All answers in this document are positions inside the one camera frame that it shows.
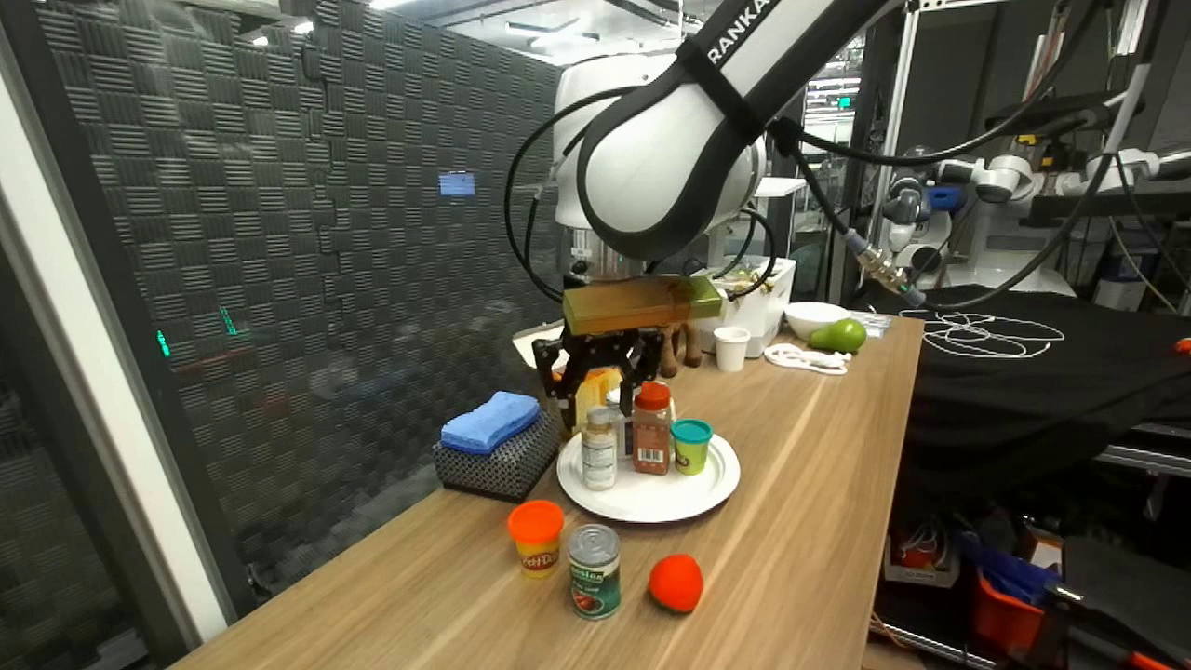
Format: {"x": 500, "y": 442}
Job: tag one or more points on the white round plate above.
{"x": 644, "y": 500}

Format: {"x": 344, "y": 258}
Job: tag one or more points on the orange lid dough tub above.
{"x": 533, "y": 539}

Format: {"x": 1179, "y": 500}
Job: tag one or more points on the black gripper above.
{"x": 614, "y": 341}

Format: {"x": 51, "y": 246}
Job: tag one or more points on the white bowl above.
{"x": 804, "y": 313}

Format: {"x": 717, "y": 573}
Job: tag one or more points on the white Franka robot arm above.
{"x": 673, "y": 162}

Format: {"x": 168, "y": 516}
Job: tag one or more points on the yellow open cardboard box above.
{"x": 529, "y": 338}

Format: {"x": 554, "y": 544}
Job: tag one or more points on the blue sponge cloth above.
{"x": 490, "y": 422}

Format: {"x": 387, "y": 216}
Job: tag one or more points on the white bottle yellow label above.
{"x": 601, "y": 447}

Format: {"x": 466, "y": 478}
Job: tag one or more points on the red ball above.
{"x": 674, "y": 587}

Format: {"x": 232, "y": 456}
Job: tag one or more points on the tan wrist camera box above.
{"x": 634, "y": 305}

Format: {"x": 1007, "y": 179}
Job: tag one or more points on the white background robot equipment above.
{"x": 998, "y": 173}

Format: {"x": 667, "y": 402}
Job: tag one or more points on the white crumpled cloth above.
{"x": 804, "y": 359}

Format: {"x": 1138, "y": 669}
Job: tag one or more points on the black cloth covered table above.
{"x": 1056, "y": 376}

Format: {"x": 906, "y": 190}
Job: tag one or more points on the teal lid dough tub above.
{"x": 689, "y": 447}

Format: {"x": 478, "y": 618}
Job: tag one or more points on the red bin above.
{"x": 1007, "y": 614}

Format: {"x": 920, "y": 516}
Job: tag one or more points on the green avocado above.
{"x": 838, "y": 338}

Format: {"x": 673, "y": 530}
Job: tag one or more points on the white paper cup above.
{"x": 730, "y": 353}

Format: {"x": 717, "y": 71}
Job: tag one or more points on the spice jar orange lid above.
{"x": 653, "y": 432}

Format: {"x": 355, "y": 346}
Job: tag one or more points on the gray foam block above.
{"x": 503, "y": 469}

